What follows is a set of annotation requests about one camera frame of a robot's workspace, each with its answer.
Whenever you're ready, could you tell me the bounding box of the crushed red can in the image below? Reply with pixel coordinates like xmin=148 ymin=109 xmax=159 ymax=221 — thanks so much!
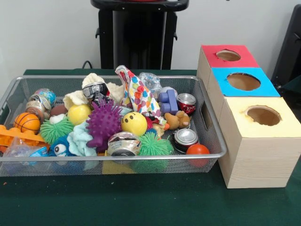
xmin=176 ymin=93 xmax=197 ymax=115

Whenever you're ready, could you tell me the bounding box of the white cloth with coloured dots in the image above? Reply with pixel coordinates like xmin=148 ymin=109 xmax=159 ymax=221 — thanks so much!
xmin=114 ymin=65 xmax=168 ymax=125

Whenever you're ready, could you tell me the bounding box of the purple spiky rubber toy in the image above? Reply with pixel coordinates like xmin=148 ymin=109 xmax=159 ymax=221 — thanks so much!
xmin=85 ymin=98 xmax=123 ymax=153

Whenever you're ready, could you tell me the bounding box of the brown plush toy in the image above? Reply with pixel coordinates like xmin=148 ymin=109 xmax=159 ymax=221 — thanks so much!
xmin=164 ymin=110 xmax=191 ymax=131

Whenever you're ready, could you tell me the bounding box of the cream cloth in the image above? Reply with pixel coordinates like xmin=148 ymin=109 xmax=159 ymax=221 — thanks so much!
xmin=62 ymin=73 xmax=125 ymax=111

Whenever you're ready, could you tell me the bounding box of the black chair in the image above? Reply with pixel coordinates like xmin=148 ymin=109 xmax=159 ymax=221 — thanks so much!
xmin=270 ymin=4 xmax=301 ymax=82

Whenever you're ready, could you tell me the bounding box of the yellow plush duck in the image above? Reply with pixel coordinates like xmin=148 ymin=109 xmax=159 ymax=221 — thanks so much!
xmin=152 ymin=122 xmax=170 ymax=139

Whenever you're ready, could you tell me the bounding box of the purple toy block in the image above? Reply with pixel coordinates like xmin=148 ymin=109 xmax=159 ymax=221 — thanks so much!
xmin=158 ymin=90 xmax=179 ymax=116

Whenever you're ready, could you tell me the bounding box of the wooden box with three holes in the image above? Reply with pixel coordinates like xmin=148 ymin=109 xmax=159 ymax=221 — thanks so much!
xmin=196 ymin=44 xmax=301 ymax=189

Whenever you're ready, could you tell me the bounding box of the orange basketball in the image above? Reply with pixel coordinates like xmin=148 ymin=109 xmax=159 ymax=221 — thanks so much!
xmin=13 ymin=112 xmax=41 ymax=135

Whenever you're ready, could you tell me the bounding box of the yellow smiley ball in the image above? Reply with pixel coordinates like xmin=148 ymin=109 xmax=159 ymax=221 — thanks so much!
xmin=120 ymin=111 xmax=148 ymax=137

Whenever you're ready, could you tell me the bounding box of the red ball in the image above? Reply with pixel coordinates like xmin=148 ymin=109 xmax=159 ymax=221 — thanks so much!
xmin=186 ymin=143 xmax=210 ymax=168

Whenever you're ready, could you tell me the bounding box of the green stringy puffer ball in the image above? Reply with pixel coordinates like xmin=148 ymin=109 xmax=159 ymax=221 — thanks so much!
xmin=136 ymin=131 xmax=174 ymax=156

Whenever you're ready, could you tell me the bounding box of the dark green table cloth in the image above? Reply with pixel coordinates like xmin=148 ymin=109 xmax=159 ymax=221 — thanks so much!
xmin=0 ymin=68 xmax=301 ymax=226
xmin=282 ymin=74 xmax=301 ymax=95

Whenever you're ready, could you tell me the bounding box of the silver mesh bin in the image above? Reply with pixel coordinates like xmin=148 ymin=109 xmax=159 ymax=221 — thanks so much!
xmin=0 ymin=74 xmax=228 ymax=177

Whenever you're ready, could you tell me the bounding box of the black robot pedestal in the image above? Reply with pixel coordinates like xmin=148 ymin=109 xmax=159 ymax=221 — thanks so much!
xmin=90 ymin=0 xmax=190 ymax=70

